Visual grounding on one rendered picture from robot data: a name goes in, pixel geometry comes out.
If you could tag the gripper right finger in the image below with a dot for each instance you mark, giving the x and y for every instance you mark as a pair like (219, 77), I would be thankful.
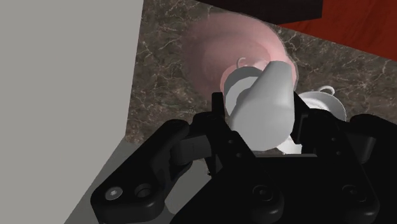
(322, 133)

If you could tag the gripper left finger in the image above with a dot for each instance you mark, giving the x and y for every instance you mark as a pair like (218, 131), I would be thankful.
(145, 167)

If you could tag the white cup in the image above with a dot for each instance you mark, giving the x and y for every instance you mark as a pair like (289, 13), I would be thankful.
(266, 114)

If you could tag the pink translucent bowl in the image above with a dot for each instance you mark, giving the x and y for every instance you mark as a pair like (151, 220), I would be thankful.
(217, 46)

